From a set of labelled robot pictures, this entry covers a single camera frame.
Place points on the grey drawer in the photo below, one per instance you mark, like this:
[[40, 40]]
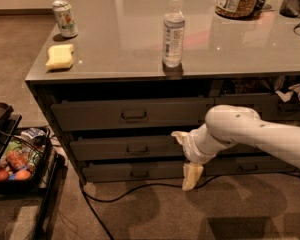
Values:
[[134, 113], [246, 165], [126, 147], [133, 171], [270, 106]]

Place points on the grey drawer cabinet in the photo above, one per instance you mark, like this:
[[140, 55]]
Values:
[[118, 56]]

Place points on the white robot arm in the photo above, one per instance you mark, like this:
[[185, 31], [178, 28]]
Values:
[[226, 126]]

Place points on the black tray stand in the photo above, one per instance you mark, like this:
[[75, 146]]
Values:
[[45, 190]]

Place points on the white green soda can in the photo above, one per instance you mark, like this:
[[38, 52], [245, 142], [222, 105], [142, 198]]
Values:
[[64, 18]]

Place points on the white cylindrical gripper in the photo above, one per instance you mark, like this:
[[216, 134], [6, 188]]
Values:
[[191, 148]]

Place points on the crumpled bag in top drawer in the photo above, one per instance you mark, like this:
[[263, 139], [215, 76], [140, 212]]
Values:
[[286, 94]]

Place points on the yellow sponge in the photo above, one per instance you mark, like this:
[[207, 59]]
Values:
[[60, 57]]

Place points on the clear water bottle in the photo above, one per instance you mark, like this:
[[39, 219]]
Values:
[[173, 34]]

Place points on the black bin of snacks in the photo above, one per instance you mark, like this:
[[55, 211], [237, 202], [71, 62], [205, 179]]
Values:
[[23, 159]]

